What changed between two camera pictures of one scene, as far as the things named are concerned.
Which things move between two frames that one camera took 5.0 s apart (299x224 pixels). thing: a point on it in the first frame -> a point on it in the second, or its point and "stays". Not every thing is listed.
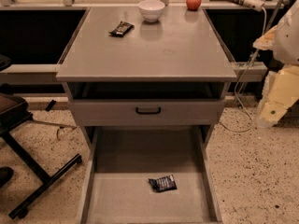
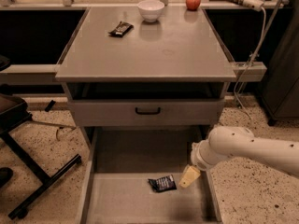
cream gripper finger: x=266 y=41 -> x=202 y=156
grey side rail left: x=30 y=74 stays
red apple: x=193 y=1 stays
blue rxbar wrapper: x=163 y=184 stays
